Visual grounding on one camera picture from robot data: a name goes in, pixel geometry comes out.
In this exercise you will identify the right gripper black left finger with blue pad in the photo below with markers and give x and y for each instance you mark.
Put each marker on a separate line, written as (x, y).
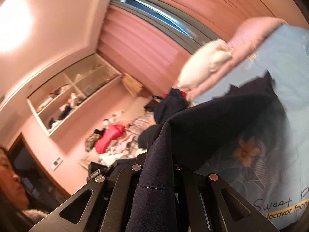
(103, 204)

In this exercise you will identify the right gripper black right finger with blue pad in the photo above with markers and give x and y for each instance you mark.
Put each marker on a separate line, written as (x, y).
(213, 205)

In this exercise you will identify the large dark navy garment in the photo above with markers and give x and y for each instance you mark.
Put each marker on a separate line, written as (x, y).
(187, 140)

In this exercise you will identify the fuzzy white sleeve forearm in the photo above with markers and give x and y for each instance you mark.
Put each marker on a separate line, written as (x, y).
(35, 215)

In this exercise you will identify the plaid checkered clothes pile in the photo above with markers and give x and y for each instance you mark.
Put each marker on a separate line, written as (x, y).
(124, 147)

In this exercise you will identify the red garment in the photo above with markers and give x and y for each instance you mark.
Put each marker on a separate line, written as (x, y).
(111, 133)

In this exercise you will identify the dark navy folded cloth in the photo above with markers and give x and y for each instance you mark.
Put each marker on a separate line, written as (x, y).
(149, 136)

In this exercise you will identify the light blue floral bed sheet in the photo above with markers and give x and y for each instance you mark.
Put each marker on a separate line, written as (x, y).
(268, 163)

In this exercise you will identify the person's head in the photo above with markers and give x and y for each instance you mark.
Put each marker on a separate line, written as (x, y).
(13, 198)

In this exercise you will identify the yellow straw hanging item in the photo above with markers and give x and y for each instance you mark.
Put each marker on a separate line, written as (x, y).
(133, 86)

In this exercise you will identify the navy and red jacket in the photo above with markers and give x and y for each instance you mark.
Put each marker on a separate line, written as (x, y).
(171, 104)

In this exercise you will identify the pink window curtain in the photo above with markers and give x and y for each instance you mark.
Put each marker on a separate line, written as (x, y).
(140, 49)

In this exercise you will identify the white folded blanket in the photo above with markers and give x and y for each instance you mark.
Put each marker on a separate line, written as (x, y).
(203, 63)

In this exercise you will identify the pink quilted comforter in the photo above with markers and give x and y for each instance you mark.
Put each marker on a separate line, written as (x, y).
(248, 36)

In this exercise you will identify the white wall shelf unit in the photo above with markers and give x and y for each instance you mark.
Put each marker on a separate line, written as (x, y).
(61, 98)

